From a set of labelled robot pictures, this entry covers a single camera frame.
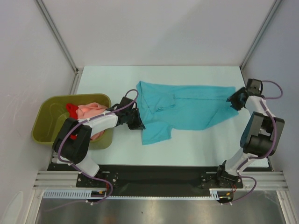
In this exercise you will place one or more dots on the left aluminium frame post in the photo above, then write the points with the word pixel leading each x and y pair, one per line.
pixel 56 34

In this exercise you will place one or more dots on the white slotted cable duct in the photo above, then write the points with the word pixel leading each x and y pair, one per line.
pixel 97 194

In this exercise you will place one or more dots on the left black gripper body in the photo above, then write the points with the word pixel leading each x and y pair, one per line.
pixel 132 119

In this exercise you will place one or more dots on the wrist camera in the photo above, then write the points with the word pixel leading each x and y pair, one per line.
pixel 126 104
pixel 254 86

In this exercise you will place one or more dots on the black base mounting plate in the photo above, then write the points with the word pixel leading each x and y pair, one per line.
pixel 165 179

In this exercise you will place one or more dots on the turquoise t shirt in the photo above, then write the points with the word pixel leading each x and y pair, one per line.
pixel 183 107

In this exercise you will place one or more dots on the aluminium frame post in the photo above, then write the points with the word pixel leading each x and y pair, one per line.
pixel 261 32
pixel 56 34

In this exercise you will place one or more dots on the right aluminium frame post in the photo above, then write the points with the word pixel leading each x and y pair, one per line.
pixel 261 32

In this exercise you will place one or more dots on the pink t shirt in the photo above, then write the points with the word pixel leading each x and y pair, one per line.
pixel 90 110

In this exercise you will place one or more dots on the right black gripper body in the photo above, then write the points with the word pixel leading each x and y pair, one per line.
pixel 235 99

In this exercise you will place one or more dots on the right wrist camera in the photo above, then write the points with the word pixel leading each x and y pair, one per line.
pixel 254 86

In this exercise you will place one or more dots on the red t shirt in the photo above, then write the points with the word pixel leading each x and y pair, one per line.
pixel 72 110

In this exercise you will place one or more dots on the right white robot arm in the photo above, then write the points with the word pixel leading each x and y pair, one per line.
pixel 259 139

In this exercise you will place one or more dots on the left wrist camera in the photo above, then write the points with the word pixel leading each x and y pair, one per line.
pixel 126 104

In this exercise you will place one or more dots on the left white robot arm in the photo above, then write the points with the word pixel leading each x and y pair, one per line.
pixel 73 139

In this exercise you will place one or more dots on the olive green plastic bin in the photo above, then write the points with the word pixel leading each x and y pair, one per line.
pixel 53 113

